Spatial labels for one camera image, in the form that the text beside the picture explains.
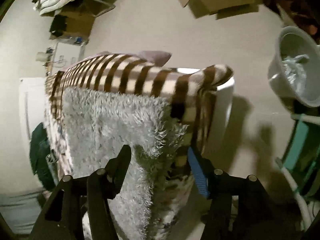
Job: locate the floral brown checkered blanket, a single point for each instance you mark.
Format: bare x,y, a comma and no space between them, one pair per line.
111,73

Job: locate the dark green garment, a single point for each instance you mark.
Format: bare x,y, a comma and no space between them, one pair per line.
39,149

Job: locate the teal white drying rack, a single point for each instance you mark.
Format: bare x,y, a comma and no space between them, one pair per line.
300,165

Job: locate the brown cardboard box with items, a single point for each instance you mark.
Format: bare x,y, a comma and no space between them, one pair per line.
77,22

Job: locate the grey fluffy pants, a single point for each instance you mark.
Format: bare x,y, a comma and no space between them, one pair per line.
97,125

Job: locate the dark red cloth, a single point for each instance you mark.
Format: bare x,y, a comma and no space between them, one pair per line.
304,13

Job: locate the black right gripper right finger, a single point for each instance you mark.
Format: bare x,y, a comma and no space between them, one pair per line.
240,207

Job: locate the white plastic bucket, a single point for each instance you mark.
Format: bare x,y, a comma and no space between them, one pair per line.
293,74

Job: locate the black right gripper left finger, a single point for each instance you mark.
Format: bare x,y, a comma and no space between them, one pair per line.
61,216

